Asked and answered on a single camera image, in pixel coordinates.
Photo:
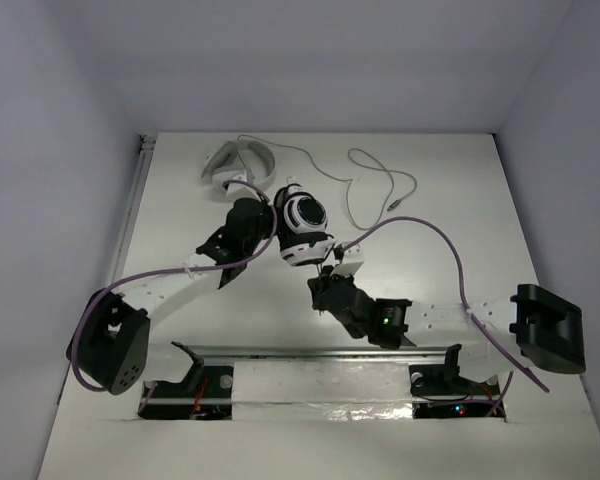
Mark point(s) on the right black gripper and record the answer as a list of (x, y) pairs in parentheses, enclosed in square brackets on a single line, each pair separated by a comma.
[(320, 285)]

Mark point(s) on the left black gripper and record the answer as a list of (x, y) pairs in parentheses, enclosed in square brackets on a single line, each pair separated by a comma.
[(262, 220)]

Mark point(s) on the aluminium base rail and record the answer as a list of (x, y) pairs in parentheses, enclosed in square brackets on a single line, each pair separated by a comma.
[(305, 352)]

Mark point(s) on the grey white headphones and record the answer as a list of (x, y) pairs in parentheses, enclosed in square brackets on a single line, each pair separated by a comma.
[(228, 162)]

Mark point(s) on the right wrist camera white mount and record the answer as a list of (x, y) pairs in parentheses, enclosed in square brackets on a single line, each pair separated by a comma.
[(349, 259)]

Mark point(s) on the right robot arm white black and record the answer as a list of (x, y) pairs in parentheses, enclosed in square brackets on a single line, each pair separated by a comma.
[(533, 328)]

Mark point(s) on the black white headphones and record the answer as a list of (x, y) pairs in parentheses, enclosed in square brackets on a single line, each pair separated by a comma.
[(302, 226)]

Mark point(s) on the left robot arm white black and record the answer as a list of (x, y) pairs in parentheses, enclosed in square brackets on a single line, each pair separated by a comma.
[(110, 349)]

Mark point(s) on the white foam block with tape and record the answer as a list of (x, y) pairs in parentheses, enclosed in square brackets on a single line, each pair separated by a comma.
[(329, 390)]

